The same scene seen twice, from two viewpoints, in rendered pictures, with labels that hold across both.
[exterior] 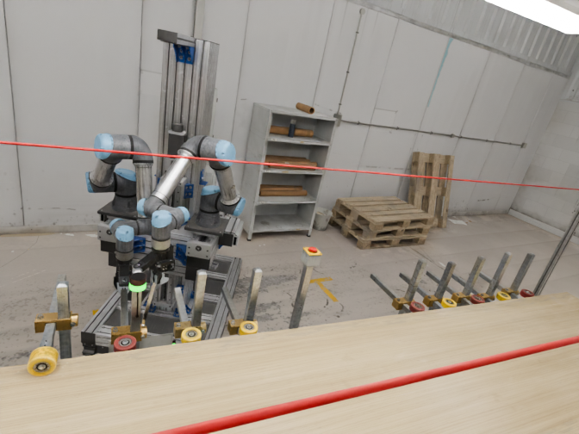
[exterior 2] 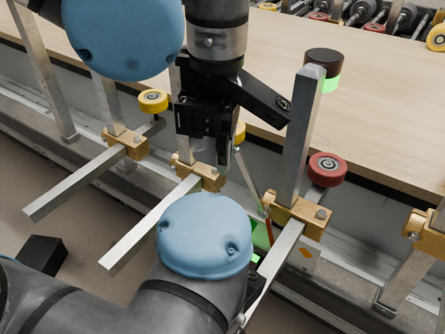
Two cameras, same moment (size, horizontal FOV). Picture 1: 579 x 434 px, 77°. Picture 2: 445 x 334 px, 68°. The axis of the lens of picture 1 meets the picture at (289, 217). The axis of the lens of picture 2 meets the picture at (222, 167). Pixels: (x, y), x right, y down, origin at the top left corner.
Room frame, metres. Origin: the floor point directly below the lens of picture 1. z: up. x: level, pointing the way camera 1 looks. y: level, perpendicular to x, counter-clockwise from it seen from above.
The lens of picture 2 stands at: (1.51, 0.86, 1.38)
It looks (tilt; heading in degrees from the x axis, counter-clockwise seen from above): 43 degrees down; 241
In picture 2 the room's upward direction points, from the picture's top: straight up
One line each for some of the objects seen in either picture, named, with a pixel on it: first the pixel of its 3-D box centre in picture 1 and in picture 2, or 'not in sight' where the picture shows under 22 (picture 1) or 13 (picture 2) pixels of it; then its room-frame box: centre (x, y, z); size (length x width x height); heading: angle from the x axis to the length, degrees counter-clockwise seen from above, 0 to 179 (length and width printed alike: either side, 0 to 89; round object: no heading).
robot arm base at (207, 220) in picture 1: (208, 215); not in sight; (1.97, 0.47, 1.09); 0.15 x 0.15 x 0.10
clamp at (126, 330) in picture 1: (128, 334); (295, 211); (1.17, 0.55, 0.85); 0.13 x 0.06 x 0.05; 118
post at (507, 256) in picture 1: (494, 282); not in sight; (2.22, -1.46, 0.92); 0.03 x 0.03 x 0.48; 28
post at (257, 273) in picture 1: (250, 311); (112, 113); (1.41, 0.09, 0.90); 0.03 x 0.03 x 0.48; 28
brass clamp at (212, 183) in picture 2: (189, 328); (197, 170); (1.28, 0.33, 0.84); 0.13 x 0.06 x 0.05; 118
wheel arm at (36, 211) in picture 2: (234, 315); (105, 162); (1.47, 0.17, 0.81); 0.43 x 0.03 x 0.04; 28
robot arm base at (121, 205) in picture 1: (125, 199); not in sight; (1.94, 0.97, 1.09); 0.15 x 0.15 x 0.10
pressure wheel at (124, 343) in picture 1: (125, 352); (322, 181); (1.06, 0.52, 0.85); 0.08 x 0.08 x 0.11
